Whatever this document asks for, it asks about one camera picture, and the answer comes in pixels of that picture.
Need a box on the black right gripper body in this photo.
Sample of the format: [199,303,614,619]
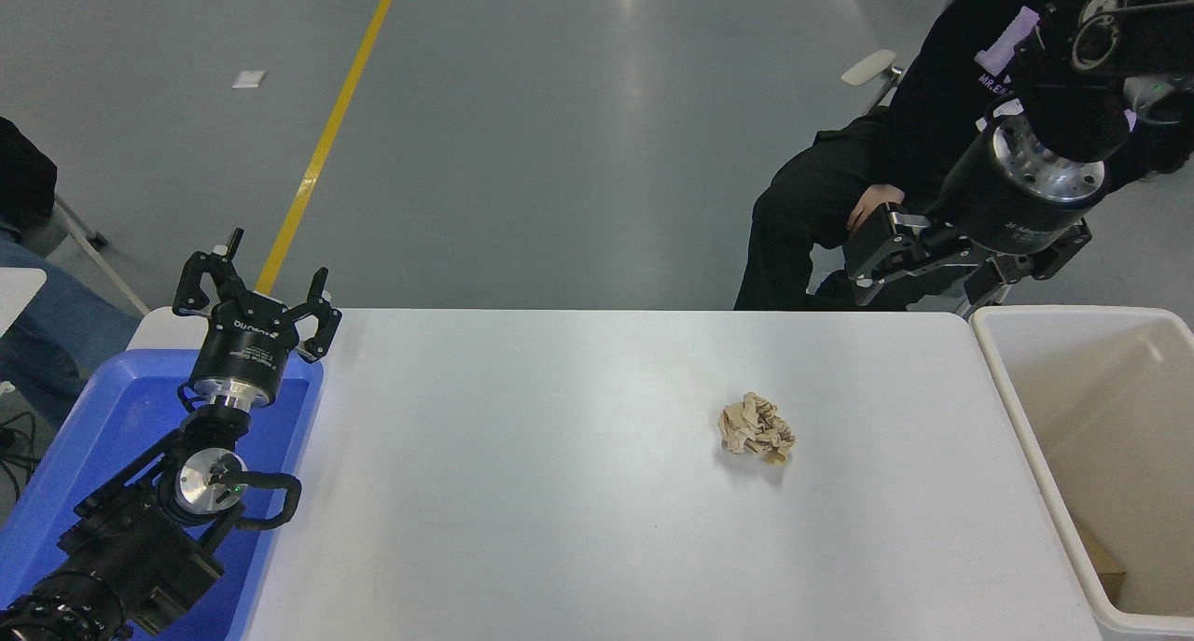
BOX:
[936,118,1106,257]

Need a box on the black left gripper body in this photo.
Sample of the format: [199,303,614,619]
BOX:
[189,294,302,404]

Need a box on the tan paper ball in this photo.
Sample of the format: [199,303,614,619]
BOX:
[716,392,797,465]

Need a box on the person's right hand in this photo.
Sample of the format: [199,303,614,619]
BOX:
[847,184,906,233]

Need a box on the person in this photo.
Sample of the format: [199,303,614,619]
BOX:
[734,0,1194,311]
[0,117,141,427]

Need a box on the grey metal chair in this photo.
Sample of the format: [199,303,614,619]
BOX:
[23,198,150,317]

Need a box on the blue plastic tray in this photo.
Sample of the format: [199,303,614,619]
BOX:
[0,347,326,641]

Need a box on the large pale plastic bin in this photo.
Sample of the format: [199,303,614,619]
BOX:
[970,305,1194,640]

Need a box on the small white table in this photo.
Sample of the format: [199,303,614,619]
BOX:
[0,268,48,339]

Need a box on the black floor cable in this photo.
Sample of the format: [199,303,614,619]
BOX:
[0,408,40,502]

